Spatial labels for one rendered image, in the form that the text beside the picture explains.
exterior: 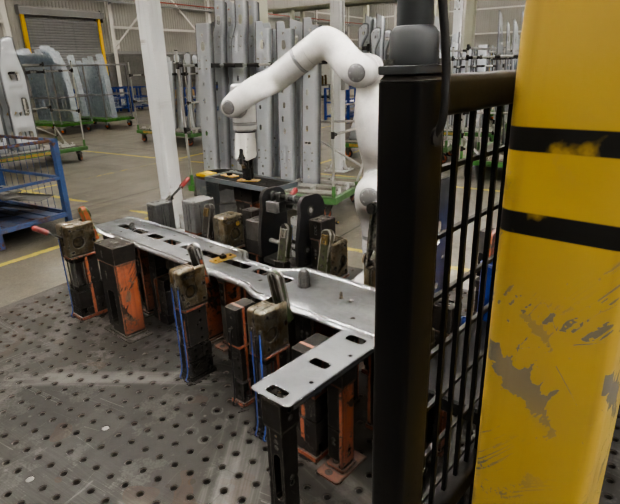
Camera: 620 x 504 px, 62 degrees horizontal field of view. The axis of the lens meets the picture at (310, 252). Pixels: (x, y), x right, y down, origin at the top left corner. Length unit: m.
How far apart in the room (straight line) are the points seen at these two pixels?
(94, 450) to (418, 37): 1.26
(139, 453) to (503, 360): 1.04
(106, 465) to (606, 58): 1.25
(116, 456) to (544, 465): 1.05
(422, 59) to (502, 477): 0.39
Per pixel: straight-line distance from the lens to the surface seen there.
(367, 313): 1.23
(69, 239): 1.96
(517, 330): 0.47
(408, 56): 0.33
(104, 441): 1.44
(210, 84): 6.13
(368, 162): 1.81
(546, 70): 0.42
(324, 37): 1.74
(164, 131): 5.21
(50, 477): 1.39
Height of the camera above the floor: 1.56
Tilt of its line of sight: 20 degrees down
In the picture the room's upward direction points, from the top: 2 degrees counter-clockwise
